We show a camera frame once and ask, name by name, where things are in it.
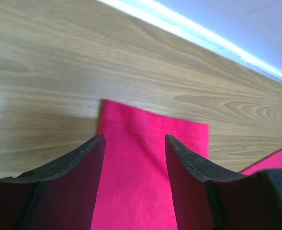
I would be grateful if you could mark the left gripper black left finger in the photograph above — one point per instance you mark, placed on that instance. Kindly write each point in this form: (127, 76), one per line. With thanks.
(59, 195)

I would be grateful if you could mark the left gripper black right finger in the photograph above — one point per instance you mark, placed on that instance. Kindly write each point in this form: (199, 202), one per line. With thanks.
(207, 196)

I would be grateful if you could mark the red t shirt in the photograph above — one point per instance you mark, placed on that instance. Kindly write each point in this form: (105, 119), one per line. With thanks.
(134, 191)

